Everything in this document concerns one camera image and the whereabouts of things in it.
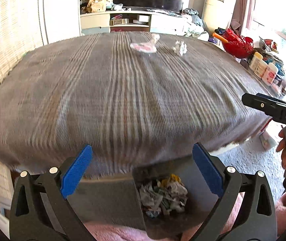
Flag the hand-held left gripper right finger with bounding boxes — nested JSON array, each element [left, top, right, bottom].
[[192, 142, 278, 241]]

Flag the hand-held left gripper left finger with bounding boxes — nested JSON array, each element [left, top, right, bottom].
[[10, 144, 94, 241]]

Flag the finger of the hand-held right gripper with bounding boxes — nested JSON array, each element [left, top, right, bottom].
[[242, 93, 286, 121]]

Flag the black bin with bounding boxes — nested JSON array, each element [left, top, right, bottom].
[[67, 156, 226, 240]]

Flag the person's right hand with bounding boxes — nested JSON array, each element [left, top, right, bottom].
[[276, 128, 286, 170]]

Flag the white bottle with red label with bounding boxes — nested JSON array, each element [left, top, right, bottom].
[[262, 62, 280, 86]]

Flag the white bottle with yellow label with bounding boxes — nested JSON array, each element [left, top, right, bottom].
[[249, 51, 269, 77]]

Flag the pile of crumpled wrappers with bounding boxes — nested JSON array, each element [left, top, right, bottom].
[[138, 173, 189, 218]]

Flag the red bowl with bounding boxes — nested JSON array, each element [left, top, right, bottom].
[[220, 29, 255, 59]]

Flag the grey striped blanket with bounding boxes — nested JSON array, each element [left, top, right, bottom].
[[0, 31, 282, 179]]

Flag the crumpled white paper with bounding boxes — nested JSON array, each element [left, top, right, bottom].
[[171, 40, 187, 55]]

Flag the pink curtain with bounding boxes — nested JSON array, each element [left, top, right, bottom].
[[237, 0, 257, 29]]

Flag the pile of grey-blue clothes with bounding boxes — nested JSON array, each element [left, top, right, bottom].
[[182, 7, 210, 38]]

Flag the cream standing air conditioner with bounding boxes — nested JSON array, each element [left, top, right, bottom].
[[204, 0, 239, 34]]

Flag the pink and clear plastic wrapper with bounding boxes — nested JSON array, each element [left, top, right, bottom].
[[129, 33, 160, 55]]

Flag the round white box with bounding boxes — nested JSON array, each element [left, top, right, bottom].
[[132, 15, 151, 27]]

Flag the beige woven sliding door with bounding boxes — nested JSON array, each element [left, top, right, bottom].
[[0, 0, 45, 107]]

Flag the white television cabinet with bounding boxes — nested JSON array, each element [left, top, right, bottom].
[[80, 9, 191, 37]]

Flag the white door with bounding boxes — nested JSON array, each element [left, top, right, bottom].
[[42, 0, 81, 44]]

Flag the tan plush toy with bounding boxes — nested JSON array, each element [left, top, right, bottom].
[[80, 0, 109, 14]]

